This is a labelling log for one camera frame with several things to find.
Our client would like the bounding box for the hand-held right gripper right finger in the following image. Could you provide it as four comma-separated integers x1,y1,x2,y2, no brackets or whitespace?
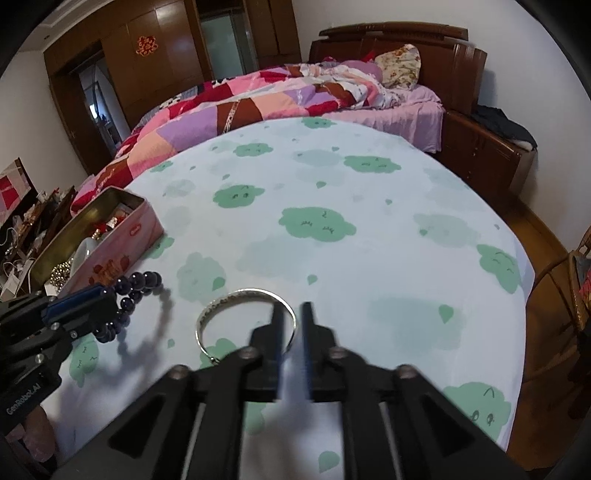
300,302,530,480

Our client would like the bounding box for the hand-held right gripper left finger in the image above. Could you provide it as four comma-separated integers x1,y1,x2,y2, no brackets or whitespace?
48,305,284,480

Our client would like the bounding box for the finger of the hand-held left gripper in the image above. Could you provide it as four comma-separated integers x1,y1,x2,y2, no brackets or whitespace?
0,314,117,385
0,285,119,328

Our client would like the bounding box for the dark beaded bracelet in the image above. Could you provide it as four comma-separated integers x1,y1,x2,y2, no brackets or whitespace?
95,271,164,344

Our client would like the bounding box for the pink tin box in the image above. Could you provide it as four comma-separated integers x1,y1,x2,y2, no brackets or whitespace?
28,186,165,296

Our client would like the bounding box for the silver bangle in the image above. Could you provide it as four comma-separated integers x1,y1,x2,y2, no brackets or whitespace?
195,287,298,366

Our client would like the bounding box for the person's left hand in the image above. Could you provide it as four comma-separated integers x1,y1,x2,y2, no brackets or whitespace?
9,406,57,463

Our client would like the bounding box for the flat screen television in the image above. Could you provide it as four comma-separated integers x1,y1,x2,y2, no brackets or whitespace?
0,157,38,227

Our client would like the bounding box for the patchwork quilt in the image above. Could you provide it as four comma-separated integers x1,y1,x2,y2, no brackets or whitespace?
69,62,402,217

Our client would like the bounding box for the wooden chair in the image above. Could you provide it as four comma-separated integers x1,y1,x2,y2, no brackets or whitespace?
526,226,591,384

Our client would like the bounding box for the wooden wardrobe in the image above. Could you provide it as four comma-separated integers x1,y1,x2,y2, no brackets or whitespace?
44,0,303,176

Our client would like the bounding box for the wooden nightstand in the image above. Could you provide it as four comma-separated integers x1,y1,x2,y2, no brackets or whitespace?
438,108,539,197

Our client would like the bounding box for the pink bed sheet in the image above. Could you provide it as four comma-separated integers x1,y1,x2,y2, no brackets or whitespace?
323,85,446,155

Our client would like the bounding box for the pink pillow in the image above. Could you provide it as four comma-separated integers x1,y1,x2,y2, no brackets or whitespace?
342,59,384,84

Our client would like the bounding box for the dark clothing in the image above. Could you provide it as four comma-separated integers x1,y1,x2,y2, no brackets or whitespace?
471,105,539,149

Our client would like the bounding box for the floral pillow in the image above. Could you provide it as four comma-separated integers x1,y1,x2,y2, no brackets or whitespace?
374,44,421,89

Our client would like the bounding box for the wooden bed headboard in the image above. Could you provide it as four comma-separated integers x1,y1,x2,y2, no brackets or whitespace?
308,21,488,121

